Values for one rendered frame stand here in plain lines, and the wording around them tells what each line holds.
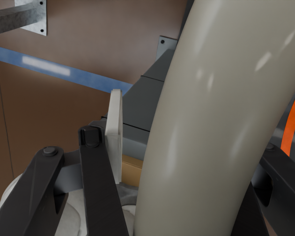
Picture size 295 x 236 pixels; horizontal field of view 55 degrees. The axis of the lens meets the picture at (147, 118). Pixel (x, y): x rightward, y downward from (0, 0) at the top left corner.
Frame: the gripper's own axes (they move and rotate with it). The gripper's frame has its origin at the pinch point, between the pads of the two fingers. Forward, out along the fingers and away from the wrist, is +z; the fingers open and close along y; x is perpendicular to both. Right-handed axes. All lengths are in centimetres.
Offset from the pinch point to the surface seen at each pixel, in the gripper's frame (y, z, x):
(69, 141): -42, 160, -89
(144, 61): 8, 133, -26
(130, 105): -1, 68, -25
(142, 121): 3, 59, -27
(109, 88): -12, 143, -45
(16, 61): -71, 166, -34
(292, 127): 79, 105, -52
